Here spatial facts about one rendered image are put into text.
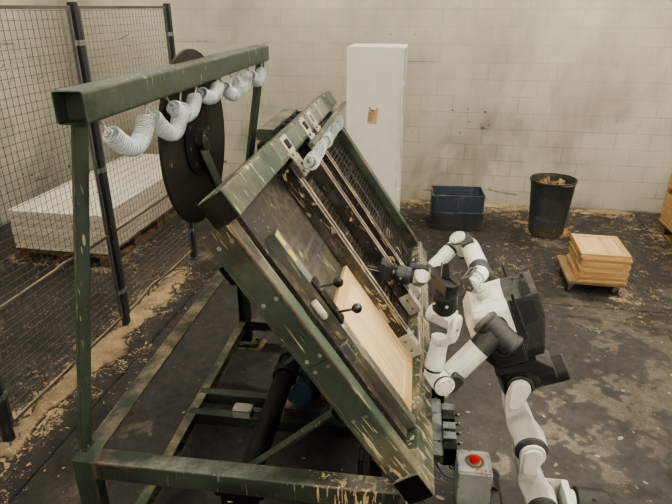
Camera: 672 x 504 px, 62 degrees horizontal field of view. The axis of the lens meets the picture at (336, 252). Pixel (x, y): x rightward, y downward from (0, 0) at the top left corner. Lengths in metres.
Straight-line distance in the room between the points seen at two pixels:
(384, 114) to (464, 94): 1.64
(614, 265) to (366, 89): 2.94
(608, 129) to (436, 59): 2.27
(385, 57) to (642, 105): 3.33
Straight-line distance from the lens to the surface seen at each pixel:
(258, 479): 2.31
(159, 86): 2.28
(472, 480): 2.18
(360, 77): 6.11
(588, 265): 5.54
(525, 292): 2.31
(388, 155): 6.21
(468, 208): 6.75
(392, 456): 2.12
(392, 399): 2.27
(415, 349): 2.72
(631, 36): 7.72
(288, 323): 1.85
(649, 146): 8.00
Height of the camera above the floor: 2.42
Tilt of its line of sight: 23 degrees down
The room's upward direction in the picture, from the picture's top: straight up
